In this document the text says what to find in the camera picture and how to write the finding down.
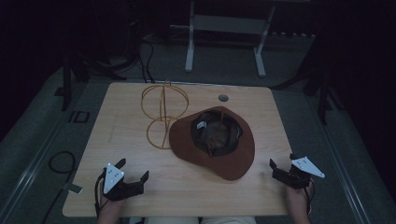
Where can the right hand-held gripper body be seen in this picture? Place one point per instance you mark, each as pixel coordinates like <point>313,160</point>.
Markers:
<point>299,173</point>

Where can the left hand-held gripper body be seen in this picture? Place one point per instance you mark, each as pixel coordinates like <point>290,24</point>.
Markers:
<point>115,184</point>

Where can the brown felt hat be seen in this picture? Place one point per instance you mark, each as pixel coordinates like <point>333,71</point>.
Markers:
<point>214,142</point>

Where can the person's left hand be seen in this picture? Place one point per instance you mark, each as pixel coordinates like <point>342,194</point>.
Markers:
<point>109,208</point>

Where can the person's right hand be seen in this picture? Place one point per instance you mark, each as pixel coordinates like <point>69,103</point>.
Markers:
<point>297,203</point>

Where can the grey tape strip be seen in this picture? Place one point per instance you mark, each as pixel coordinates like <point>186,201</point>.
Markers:
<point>72,187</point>

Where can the black stand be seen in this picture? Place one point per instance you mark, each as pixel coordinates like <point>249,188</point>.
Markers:
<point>70,73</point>
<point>322,87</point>

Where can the white metal desk frame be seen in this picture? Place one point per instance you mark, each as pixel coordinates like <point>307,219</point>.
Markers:
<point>226,29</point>

